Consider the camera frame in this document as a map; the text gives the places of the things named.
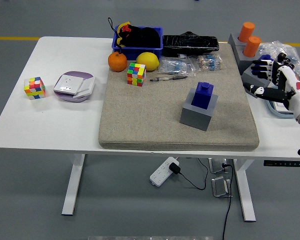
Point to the grey-brown mat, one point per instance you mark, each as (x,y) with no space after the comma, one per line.
(145,120)

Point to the black table control panel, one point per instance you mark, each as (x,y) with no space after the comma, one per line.
(282,163)

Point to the black cloth pouch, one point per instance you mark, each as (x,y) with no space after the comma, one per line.
(145,37)

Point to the grey round seal holder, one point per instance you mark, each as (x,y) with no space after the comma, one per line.
(242,62)
(232,41)

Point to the light blue tray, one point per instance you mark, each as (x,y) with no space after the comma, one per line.
(277,113)

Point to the white power strip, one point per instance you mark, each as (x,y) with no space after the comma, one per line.
(160,175)

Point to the white wall socket panel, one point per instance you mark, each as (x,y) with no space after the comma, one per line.
(67,85)

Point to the purple plate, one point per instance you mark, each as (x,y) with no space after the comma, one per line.
(77,74)

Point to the clear bag blue resistors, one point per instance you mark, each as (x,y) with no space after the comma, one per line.
(176,66)

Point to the black plug adapter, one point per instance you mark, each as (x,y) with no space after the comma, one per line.
(174,168)

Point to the yellow red toy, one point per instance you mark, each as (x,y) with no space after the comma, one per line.
(119,30)

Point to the white table leg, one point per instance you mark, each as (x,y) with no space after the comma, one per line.
(246,195)
(73,185)

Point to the dark dotted cylinder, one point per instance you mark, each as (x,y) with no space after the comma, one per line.
(289,63)
(281,57)

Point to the blue plastic bin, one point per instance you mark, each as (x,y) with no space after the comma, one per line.
(140,52)

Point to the metal bracket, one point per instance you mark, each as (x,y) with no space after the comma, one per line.
(216,166)
(218,187)

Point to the yellow lemon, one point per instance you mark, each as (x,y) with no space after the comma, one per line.
(147,61)

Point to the white wall switch panel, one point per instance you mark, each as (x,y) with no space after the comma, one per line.
(87,86)

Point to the clear bag tan resistors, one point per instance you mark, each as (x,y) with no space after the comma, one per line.
(210,62)

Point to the grey square seal holder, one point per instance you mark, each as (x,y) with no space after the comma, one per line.
(248,77)
(195,120)

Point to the black wrapped long box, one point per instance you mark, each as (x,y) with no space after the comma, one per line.
(190,43)

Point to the black clear pen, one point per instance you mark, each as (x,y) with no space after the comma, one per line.
(175,77)

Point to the colourful puzzle cube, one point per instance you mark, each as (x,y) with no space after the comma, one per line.
(136,75)
(35,88)

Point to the orange cylinder seal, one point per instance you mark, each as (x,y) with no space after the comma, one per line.
(246,31)
(252,46)

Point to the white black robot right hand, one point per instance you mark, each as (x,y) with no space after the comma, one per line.
(298,100)

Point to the orange fruit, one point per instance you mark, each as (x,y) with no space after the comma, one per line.
(117,62)

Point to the clear plastic bag pile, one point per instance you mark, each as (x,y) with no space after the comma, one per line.
(272,48)

